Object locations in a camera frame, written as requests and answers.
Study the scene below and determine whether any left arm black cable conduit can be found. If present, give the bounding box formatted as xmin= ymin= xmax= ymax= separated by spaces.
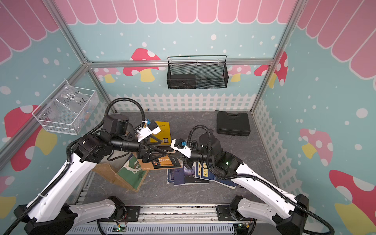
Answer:
xmin=2 ymin=97 xmax=147 ymax=235

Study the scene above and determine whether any brown book with lamp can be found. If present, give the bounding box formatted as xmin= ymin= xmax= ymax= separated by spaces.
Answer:
xmin=138 ymin=155 xmax=183 ymax=171

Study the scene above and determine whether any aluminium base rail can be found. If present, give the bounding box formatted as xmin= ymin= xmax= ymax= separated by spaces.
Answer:
xmin=58 ymin=203 xmax=303 ymax=235

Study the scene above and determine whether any black box in basket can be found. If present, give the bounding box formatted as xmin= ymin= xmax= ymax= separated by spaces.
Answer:
xmin=167 ymin=74 xmax=196 ymax=89

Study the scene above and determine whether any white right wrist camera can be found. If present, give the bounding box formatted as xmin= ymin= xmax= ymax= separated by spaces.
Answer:
xmin=170 ymin=138 xmax=192 ymax=159

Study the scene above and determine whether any green circuit board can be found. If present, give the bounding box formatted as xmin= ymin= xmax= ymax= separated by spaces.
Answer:
xmin=113 ymin=225 xmax=127 ymax=233

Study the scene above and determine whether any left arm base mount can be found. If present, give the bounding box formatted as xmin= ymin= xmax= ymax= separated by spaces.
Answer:
xmin=100 ymin=206 xmax=141 ymax=222

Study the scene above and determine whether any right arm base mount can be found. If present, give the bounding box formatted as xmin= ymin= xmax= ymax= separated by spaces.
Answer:
xmin=216 ymin=203 xmax=255 ymax=221

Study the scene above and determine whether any dark blue barcode book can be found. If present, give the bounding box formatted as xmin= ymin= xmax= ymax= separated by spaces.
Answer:
xmin=167 ymin=168 xmax=185 ymax=186

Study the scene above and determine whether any dark wolf cover book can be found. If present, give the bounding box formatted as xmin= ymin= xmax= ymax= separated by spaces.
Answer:
xmin=183 ymin=165 xmax=209 ymax=185

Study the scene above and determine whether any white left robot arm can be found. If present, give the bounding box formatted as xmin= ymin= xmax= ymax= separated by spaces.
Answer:
xmin=5 ymin=114 xmax=166 ymax=235

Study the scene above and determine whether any white wire basket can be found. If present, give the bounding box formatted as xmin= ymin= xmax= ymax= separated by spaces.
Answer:
xmin=32 ymin=81 xmax=99 ymax=135

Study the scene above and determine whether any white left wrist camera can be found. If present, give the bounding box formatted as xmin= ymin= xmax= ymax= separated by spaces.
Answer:
xmin=136 ymin=120 xmax=161 ymax=143

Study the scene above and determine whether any clear plastic bag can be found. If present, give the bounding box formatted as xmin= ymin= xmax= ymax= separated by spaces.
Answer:
xmin=44 ymin=83 xmax=99 ymax=130

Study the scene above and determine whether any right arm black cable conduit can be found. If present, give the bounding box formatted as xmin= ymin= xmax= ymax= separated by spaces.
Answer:
xmin=187 ymin=125 xmax=335 ymax=235

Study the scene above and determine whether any black wire mesh basket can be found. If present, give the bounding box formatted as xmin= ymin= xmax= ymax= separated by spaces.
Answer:
xmin=166 ymin=55 xmax=229 ymax=89

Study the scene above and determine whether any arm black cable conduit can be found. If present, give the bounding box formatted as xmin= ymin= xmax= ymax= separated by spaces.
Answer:
xmin=187 ymin=125 xmax=335 ymax=235
xmin=2 ymin=97 xmax=147 ymax=235

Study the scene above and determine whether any blue book middle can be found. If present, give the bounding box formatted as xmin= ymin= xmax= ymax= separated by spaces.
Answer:
xmin=201 ymin=163 xmax=215 ymax=181

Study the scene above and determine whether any black plastic tool case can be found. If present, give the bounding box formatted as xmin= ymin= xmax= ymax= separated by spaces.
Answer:
xmin=216 ymin=111 xmax=251 ymax=137

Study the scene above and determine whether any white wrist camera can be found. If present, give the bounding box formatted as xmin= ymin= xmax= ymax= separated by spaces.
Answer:
xmin=170 ymin=138 xmax=192 ymax=159
xmin=136 ymin=120 xmax=161 ymax=143

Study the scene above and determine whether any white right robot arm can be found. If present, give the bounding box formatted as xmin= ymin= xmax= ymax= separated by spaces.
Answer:
xmin=171 ymin=133 xmax=309 ymax=235

